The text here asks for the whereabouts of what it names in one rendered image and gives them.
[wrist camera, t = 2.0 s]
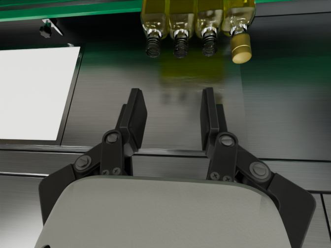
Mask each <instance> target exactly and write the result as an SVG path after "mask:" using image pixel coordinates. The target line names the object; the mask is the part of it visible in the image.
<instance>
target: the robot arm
mask: <svg viewBox="0 0 331 248"><path fill-rule="evenodd" d="M146 120H147V109H146V105H145V101H144V97H143V93H142V90H140V89H139V88H132V89H131V92H130V96H129V99H128V102H127V104H123V106H122V109H121V112H120V115H119V118H118V121H117V123H116V126H115V129H113V130H109V131H108V132H106V133H105V134H104V136H103V137H102V142H101V143H99V144H98V145H96V146H95V147H93V148H92V149H90V150H89V151H87V152H85V153H84V154H83V155H81V156H80V157H78V158H77V160H76V161H75V163H74V164H69V165H67V166H65V167H63V168H61V169H60V170H58V171H56V172H54V173H52V174H50V175H48V176H46V177H45V178H44V179H42V181H41V182H40V183H39V185H38V192H39V199H40V207H41V215H42V222H43V229H42V232H41V234H40V236H39V238H38V240H37V242H36V244H35V247H34V248H302V245H303V242H304V239H305V236H306V234H307V231H308V228H309V226H310V223H311V220H312V217H313V214H314V211H315V209H316V200H315V198H314V197H313V195H312V194H311V193H309V192H308V191H307V190H305V189H303V188H301V187H300V186H298V185H296V184H295V183H293V182H291V181H290V180H288V179H286V178H285V177H283V176H281V175H280V174H278V173H273V172H272V171H271V170H270V168H269V167H268V166H267V165H266V164H265V163H264V162H262V161H261V160H260V159H258V158H257V157H255V156H254V155H253V154H251V153H250V152H248V151H247V150H246V149H244V148H243V147H242V146H240V145H239V144H238V138H237V137H236V136H235V135H234V134H233V133H231V132H228V128H227V123H226V118H225V112H224V107H223V104H216V102H215V95H214V89H213V87H206V88H205V89H203V91H202V99H201V107H200V127H201V144H202V151H205V155H206V156H207V157H208V158H209V159H210V163H209V167H208V172H207V176H206V180H197V179H181V178H161V177H141V176H133V168H132V155H133V154H134V152H138V149H141V145H142V140H143V135H144V130H145V125H146ZM234 181H236V183H235V182H234Z"/></svg>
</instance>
